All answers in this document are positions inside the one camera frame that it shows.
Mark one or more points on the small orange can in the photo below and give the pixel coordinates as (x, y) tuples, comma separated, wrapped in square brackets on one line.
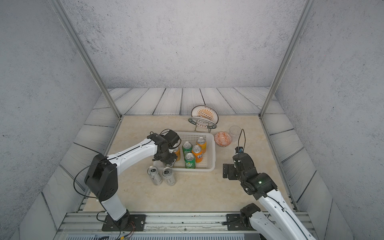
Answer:
[(178, 153)]

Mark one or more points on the red patterned bowl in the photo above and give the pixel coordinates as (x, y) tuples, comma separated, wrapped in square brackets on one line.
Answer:
[(223, 139)]

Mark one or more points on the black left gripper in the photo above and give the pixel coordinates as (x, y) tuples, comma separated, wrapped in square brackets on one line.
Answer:
[(170, 161)]

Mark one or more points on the green Sprite can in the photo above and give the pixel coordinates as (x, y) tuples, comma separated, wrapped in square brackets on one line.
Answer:
[(190, 161)]

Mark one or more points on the aluminium corner post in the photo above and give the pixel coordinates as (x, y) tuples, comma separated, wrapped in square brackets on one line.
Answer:
[(288, 54), (70, 30)]

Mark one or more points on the left aluminium corner post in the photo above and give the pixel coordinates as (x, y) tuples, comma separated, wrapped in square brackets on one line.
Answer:
[(70, 30)]

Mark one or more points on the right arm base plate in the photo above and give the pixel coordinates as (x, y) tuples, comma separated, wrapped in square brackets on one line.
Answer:
[(237, 222)]

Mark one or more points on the decorated plate upright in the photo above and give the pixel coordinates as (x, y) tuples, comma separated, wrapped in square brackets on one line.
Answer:
[(206, 112)]

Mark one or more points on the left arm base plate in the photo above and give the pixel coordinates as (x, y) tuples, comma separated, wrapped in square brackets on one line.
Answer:
[(131, 223)]

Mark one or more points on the aluminium rail frame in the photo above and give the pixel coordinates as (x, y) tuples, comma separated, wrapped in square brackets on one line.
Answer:
[(164, 226)]

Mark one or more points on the white Monster can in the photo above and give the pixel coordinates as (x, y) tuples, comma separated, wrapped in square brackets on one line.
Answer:
[(154, 175), (168, 176)]

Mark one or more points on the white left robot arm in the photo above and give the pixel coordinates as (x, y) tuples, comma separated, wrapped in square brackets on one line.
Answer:
[(102, 175)]

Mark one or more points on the dark rimmed plate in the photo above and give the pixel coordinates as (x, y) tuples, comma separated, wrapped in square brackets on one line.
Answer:
[(200, 120)]

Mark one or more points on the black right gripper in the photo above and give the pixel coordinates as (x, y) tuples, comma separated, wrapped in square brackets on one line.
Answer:
[(231, 171)]

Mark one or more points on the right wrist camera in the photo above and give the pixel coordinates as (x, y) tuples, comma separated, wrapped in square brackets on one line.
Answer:
[(239, 149)]

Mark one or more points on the metal wire plate stand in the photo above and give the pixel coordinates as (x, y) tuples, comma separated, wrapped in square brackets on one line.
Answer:
[(207, 126)]

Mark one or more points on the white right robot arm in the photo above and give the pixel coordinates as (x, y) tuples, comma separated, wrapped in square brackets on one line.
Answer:
[(287, 225)]

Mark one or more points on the white plastic basket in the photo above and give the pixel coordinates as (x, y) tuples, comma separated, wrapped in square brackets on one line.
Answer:
[(209, 157)]

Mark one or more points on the green can middle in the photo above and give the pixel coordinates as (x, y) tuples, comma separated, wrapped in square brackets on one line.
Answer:
[(187, 147)]

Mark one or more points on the orange Fanta can front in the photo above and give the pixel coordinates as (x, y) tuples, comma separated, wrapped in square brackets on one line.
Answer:
[(198, 153)]

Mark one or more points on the orange can right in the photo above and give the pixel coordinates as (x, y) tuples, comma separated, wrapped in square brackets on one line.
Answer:
[(201, 141)]

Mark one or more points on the clear plastic cup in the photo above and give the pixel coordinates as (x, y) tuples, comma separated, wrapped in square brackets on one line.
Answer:
[(235, 132)]

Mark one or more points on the right aluminium corner post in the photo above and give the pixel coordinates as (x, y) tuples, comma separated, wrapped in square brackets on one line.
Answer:
[(288, 54)]

